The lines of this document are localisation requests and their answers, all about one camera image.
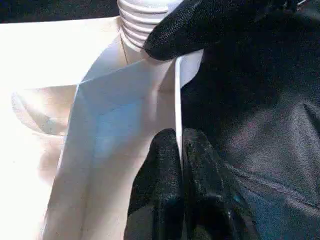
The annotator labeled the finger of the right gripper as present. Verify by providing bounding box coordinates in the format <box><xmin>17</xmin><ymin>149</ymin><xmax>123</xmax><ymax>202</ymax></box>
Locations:
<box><xmin>144</xmin><ymin>0</ymin><xmax>251</xmax><ymax>61</ymax></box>

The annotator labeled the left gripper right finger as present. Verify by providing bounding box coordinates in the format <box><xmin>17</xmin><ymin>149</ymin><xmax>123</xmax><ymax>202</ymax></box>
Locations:
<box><xmin>182</xmin><ymin>129</ymin><xmax>261</xmax><ymax>240</ymax></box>

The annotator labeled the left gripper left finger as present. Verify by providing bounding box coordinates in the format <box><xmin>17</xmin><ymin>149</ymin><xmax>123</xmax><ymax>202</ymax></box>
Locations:
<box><xmin>124</xmin><ymin>128</ymin><xmax>185</xmax><ymax>240</ymax></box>

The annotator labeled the white plastic table leg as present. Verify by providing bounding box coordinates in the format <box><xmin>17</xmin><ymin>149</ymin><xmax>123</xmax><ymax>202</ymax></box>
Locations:
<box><xmin>117</xmin><ymin>0</ymin><xmax>181</xmax><ymax>53</ymax></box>

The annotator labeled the white plastic table top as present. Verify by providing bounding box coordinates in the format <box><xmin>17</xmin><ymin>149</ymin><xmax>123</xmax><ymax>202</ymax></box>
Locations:
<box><xmin>0</xmin><ymin>14</ymin><xmax>203</xmax><ymax>240</ymax></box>

